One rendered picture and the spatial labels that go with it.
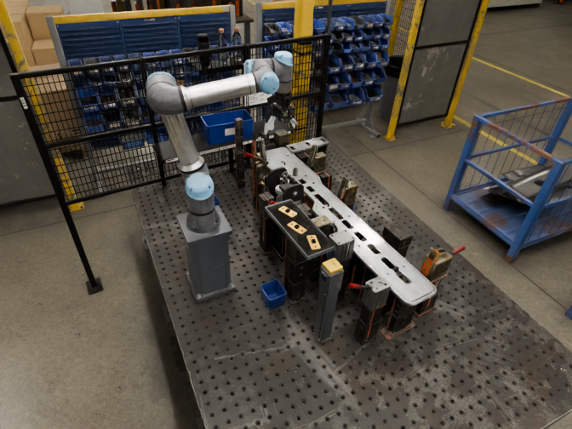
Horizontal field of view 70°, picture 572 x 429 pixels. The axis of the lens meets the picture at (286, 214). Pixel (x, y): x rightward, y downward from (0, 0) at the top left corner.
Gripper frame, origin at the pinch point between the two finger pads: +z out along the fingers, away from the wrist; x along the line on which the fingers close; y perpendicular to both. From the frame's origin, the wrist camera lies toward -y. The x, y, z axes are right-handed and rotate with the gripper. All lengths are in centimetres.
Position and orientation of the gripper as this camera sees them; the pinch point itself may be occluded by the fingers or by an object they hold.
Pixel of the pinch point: (278, 131)
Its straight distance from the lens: 189.6
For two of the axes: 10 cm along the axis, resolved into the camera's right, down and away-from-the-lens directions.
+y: 5.0, 5.5, -6.7
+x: 8.7, -2.8, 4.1
